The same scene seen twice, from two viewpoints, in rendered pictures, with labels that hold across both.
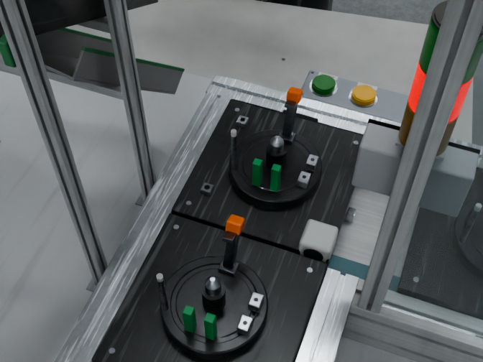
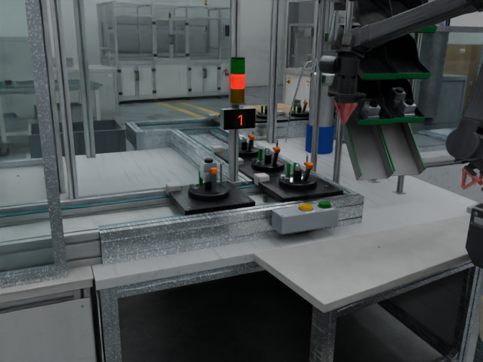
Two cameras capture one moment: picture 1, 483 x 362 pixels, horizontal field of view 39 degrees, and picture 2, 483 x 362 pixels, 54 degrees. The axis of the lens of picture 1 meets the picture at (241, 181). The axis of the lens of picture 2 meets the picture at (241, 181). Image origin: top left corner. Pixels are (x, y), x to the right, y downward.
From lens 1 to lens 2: 2.17 m
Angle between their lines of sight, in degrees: 100
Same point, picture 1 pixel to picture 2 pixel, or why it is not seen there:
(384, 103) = (295, 210)
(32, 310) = not seen: hidden behind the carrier
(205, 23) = (435, 243)
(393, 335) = not seen: hidden behind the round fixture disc
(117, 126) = (380, 208)
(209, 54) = (405, 235)
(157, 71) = (353, 156)
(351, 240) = (257, 198)
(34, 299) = not seen: hidden behind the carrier
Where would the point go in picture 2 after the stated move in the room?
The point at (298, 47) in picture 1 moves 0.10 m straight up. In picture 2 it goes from (383, 253) to (387, 223)
